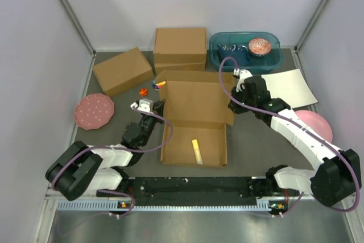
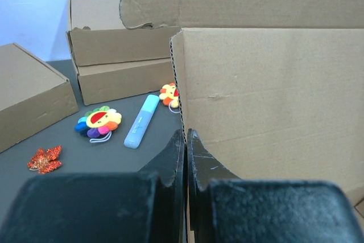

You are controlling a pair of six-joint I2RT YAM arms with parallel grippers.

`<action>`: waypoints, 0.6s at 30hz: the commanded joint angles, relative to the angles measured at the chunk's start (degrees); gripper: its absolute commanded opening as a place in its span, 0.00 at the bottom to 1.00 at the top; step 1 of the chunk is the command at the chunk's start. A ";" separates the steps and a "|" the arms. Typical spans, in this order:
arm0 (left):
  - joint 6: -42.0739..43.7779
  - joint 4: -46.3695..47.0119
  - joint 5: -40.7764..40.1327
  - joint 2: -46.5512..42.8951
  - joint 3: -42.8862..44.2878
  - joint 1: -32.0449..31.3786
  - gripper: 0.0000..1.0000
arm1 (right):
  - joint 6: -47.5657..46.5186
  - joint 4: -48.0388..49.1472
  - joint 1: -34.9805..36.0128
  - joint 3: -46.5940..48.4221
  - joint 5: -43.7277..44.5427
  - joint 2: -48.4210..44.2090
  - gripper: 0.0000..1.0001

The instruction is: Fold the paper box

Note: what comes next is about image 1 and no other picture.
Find pink dotted plate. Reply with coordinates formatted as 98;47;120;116
73;93;114;130

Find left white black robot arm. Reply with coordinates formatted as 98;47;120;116
45;99;168;201

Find red glitter leaf charm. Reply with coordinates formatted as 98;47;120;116
139;88;148;97

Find plain pink plate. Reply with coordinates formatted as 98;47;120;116
295;110;333;142

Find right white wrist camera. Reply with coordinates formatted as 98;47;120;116
233;68;253;92

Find bottom stacked cardboard box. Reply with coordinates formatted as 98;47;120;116
154;61;206;75

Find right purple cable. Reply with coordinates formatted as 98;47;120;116
218;56;359;218

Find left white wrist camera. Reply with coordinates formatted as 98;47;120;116
130;98;154;113

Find teal plastic bin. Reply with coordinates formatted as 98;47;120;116
208;31;284;74

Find small folded cardboard box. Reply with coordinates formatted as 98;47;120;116
93;47;154;97

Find brown cardboard box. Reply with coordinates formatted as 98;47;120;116
155;70;235;167

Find stacked cardboard box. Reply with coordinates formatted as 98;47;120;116
154;61;206;75
153;27;207;64

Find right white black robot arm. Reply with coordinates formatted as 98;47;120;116
229;69;361;208

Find rainbow flower plush dark petals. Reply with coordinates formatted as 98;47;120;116
152;81;166;90

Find dark blue patterned bowl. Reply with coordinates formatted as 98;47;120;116
217;44;251;67

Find red white patterned bowl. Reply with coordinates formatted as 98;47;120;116
248;38;271;57

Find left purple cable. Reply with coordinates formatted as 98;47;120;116
51;106;173;221

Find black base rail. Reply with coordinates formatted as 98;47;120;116
115;177;272;206

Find purple cable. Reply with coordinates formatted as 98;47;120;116
51;106;173;221
218;56;359;218

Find yellow highlighter pen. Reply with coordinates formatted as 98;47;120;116
192;139;204;165

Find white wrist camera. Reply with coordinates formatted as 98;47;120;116
130;98;154;113
233;68;253;92

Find top stacked cardboard box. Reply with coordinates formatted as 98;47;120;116
153;27;207;64

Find white square plate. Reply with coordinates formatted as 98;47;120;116
262;68;318;109

